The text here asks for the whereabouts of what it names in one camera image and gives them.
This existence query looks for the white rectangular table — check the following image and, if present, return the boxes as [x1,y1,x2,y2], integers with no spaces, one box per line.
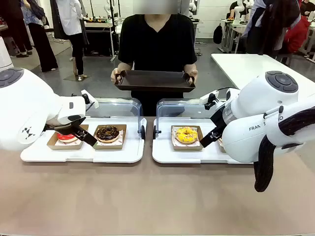
[211,53,315,99]

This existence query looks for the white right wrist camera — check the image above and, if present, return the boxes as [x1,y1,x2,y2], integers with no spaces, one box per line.
[199,90,220,111]

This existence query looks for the bystander in dark long coat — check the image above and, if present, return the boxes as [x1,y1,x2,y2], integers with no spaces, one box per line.
[246,0,301,56]

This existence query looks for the person's right hand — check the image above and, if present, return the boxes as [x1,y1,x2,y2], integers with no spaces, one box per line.
[110,68,125,85]

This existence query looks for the person's right forearm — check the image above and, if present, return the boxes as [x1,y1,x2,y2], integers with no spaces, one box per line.
[117,61,133,72]

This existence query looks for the white display tray base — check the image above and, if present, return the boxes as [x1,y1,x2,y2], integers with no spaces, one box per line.
[152,117,254,165]
[20,117,148,164]

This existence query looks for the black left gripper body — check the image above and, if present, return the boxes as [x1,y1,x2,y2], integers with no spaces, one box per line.
[43,117,87,132]

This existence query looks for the dark brown serving tray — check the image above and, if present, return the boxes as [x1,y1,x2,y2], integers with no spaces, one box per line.
[114,70,196,93]

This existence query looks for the bystander in blue patterned top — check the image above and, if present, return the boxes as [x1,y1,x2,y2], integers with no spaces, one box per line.
[21,0,59,73]

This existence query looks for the chocolate sprinkled donut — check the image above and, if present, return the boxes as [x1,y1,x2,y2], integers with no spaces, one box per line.
[95,125,121,143]

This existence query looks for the person in black shirt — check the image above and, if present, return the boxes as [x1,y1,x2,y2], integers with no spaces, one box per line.
[118,13,198,118]

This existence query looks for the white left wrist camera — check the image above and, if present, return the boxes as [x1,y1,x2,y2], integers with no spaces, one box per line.
[81,89,99,110]

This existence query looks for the brown cardboard donut box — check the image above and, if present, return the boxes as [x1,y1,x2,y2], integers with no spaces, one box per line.
[218,136,228,153]
[46,124,89,150]
[93,124,127,150]
[171,125,204,151]

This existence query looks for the red glazed donut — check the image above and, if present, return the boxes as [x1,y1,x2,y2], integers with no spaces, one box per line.
[57,131,79,144]

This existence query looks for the black braided cable sleeve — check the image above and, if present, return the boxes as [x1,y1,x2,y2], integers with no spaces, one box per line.
[254,99,315,193]

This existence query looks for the black backpack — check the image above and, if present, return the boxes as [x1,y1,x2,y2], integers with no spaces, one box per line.
[213,23,223,45]

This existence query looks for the clear domed display lid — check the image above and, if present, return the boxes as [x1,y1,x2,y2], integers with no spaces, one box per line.
[153,98,222,140]
[85,97,146,141]

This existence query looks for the yellow sprinkled donut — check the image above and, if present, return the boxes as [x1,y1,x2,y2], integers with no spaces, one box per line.
[174,126,199,145]

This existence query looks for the person's left hand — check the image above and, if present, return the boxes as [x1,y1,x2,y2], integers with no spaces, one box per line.
[184,70,199,84]

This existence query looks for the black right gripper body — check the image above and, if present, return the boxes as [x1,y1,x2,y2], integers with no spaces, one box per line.
[210,106,226,128]

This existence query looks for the bystander in red jacket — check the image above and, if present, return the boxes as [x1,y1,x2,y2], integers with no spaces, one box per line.
[283,14,313,55]

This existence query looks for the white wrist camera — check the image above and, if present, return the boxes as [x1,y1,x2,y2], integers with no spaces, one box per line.
[81,89,99,110]
[199,90,220,111]

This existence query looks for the bystander in white shirt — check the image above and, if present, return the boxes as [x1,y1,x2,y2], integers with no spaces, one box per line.
[50,0,86,77]

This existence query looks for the white printed paper liner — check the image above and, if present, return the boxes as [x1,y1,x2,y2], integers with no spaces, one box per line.
[96,129,124,146]
[54,137,83,147]
[173,132,201,148]

